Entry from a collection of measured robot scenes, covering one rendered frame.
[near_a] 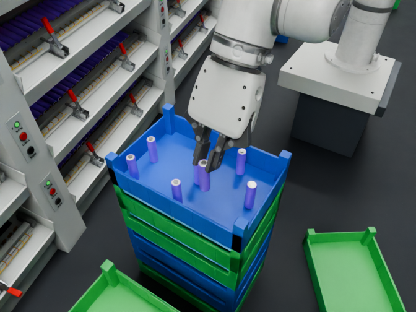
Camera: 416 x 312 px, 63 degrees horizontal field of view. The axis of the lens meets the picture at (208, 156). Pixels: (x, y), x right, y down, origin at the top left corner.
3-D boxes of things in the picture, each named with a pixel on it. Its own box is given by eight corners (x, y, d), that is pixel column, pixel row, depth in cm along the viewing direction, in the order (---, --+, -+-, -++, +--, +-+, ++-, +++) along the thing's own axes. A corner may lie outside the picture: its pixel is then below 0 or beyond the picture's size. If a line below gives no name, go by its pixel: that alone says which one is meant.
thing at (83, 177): (161, 98, 142) (168, 72, 132) (75, 211, 103) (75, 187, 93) (119, 76, 143) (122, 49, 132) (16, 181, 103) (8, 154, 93)
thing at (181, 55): (216, 26, 188) (225, 4, 177) (171, 86, 149) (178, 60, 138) (184, 10, 188) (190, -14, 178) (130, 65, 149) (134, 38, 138)
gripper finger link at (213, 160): (242, 138, 53) (229, 175, 55) (225, 130, 54) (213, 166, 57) (233, 142, 50) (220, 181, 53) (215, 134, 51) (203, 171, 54)
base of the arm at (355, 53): (383, 56, 122) (406, 3, 109) (376, 79, 110) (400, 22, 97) (330, 43, 128) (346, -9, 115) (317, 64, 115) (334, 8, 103)
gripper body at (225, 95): (280, 67, 49) (255, 136, 54) (221, 45, 53) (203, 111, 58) (259, 67, 43) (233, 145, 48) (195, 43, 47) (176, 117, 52)
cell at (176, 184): (184, 201, 67) (182, 180, 62) (179, 208, 65) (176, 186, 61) (176, 197, 67) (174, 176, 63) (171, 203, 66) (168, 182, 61)
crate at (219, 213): (285, 179, 71) (292, 152, 65) (239, 254, 59) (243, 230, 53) (169, 129, 82) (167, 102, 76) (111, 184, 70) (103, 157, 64)
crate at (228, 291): (270, 238, 88) (275, 221, 82) (233, 306, 76) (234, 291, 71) (176, 190, 99) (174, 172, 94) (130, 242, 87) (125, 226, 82)
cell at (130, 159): (141, 176, 71) (137, 155, 66) (135, 182, 70) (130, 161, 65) (134, 173, 72) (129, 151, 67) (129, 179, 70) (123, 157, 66)
